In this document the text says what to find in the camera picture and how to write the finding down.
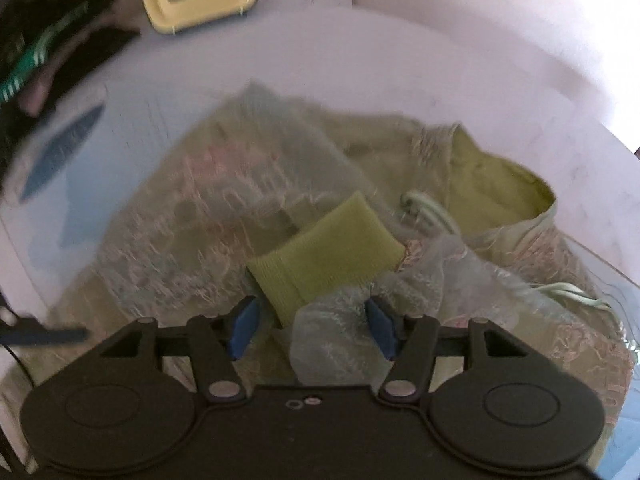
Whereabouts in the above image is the green embroidered sheer garment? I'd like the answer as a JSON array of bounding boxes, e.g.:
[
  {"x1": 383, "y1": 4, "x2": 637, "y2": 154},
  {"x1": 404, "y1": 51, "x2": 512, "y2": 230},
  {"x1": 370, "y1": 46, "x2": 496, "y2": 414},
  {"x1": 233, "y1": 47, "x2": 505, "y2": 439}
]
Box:
[{"x1": 0, "y1": 79, "x2": 637, "y2": 476}]

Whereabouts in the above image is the pile of dark clothes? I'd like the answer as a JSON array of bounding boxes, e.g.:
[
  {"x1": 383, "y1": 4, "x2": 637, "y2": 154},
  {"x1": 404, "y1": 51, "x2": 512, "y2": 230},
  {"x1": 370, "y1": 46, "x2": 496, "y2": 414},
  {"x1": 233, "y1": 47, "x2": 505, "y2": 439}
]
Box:
[{"x1": 1, "y1": 0, "x2": 139, "y2": 122}]

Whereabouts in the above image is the blue patterned table mat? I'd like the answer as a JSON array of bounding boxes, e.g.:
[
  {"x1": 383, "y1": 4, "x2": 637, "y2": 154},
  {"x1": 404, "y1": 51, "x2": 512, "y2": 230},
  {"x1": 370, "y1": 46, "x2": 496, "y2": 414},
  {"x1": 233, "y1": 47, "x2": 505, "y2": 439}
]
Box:
[{"x1": 1, "y1": 79, "x2": 220, "y2": 315}]

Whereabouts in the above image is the black cable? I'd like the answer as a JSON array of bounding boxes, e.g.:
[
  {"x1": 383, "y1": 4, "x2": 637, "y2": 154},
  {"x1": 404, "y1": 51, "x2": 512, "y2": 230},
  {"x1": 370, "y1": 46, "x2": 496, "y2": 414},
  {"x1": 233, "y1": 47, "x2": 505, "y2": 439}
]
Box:
[{"x1": 0, "y1": 339, "x2": 39, "y2": 474}]

